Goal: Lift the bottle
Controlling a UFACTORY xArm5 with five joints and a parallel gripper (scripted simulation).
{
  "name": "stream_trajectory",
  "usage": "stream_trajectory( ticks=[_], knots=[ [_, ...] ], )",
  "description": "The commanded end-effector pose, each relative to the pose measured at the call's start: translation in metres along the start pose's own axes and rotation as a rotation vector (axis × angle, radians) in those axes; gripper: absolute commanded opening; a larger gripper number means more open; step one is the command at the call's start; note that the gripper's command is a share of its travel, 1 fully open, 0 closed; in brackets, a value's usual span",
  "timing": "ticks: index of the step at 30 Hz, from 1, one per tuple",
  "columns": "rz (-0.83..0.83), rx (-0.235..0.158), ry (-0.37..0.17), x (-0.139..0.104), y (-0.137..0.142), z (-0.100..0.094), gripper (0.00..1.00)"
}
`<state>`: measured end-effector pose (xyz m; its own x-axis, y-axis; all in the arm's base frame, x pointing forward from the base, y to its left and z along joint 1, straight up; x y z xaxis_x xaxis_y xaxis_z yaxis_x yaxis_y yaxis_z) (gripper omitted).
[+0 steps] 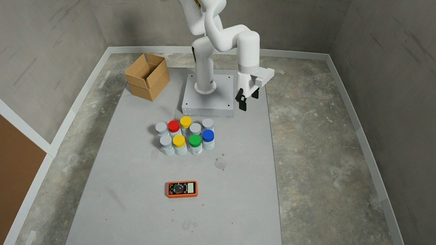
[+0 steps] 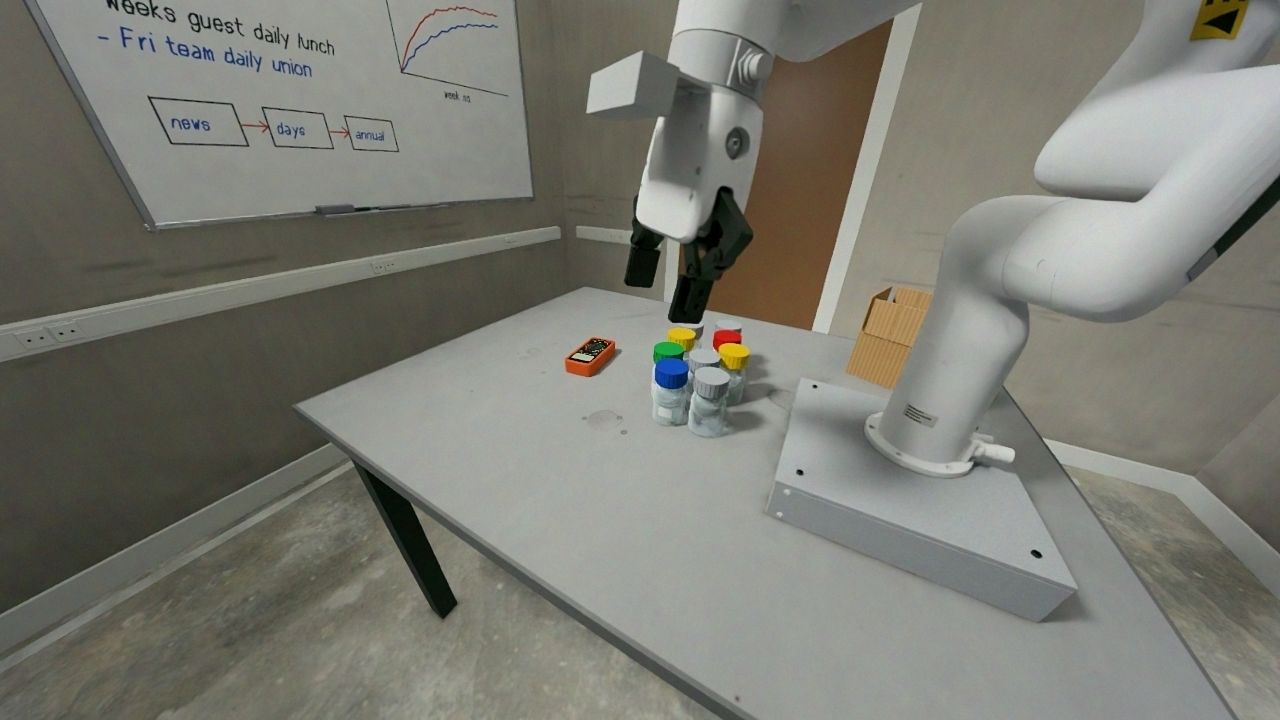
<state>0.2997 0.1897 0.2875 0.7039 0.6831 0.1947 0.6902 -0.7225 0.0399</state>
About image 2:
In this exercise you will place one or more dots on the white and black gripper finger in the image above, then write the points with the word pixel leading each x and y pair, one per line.
pixel 643 257
pixel 693 288

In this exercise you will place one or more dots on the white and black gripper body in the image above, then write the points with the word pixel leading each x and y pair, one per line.
pixel 687 161

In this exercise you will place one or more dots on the brown cardboard box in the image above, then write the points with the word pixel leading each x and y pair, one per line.
pixel 881 351

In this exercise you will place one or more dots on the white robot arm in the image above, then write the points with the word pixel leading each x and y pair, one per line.
pixel 1169 112

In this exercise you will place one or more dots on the white bottle with green cap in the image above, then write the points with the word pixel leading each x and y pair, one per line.
pixel 665 350

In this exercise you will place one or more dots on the orange digital multimeter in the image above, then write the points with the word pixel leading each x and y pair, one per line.
pixel 590 357

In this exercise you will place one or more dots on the bottle with red cap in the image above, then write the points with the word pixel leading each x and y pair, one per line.
pixel 725 336

